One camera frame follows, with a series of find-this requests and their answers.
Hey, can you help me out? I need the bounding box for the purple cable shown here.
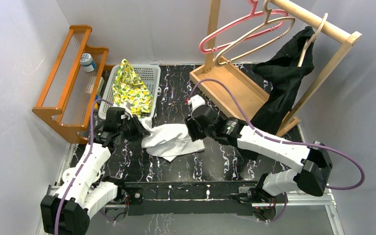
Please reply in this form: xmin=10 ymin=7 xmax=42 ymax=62
xmin=188 ymin=78 xmax=366 ymax=191
xmin=54 ymin=98 xmax=114 ymax=235

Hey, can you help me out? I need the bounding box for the yellow green patterned cloth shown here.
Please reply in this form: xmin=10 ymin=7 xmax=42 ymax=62
xmin=112 ymin=59 xmax=154 ymax=118

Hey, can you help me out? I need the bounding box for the small white blue jar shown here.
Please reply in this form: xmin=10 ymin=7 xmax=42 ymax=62
xmin=79 ymin=53 xmax=96 ymax=72

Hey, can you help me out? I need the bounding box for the black skirt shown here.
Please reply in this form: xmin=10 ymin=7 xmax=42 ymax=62
xmin=251 ymin=26 xmax=314 ymax=135

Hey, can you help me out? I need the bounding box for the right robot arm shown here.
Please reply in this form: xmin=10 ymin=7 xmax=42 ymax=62
xmin=185 ymin=104 xmax=332 ymax=203

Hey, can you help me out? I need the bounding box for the white plastic basket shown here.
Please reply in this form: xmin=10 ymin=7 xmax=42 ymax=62
xmin=98 ymin=64 xmax=162 ymax=120

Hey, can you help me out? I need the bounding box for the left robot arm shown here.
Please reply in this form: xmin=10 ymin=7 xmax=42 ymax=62
xmin=40 ymin=107 xmax=149 ymax=235

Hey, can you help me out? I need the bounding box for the orange wooden shelf rack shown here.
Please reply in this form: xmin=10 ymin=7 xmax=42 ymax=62
xmin=32 ymin=25 xmax=113 ymax=144

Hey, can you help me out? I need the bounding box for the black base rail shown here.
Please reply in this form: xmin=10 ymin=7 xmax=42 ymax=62
xmin=124 ymin=181 xmax=257 ymax=216

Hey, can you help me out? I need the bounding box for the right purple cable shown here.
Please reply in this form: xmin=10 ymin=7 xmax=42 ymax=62
xmin=188 ymin=78 xmax=366 ymax=191

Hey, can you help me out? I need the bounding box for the white cloth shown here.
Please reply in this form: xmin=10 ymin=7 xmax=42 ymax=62
xmin=137 ymin=117 xmax=205 ymax=162

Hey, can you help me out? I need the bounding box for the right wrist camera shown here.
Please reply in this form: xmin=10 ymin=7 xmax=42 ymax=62
xmin=187 ymin=95 xmax=205 ymax=112

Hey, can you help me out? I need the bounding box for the pink hanger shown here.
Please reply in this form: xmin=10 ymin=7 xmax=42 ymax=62
xmin=199 ymin=0 xmax=288 ymax=54

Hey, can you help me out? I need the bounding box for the beige wooden hanger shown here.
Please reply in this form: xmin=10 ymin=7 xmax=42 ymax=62
xmin=297 ymin=13 xmax=329 ymax=67

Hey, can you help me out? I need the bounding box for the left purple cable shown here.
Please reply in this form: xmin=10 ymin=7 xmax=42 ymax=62
xmin=54 ymin=98 xmax=114 ymax=235

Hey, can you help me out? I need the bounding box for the wooden clothes rack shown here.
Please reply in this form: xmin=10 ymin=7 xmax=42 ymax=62
xmin=189 ymin=0 xmax=362 ymax=137

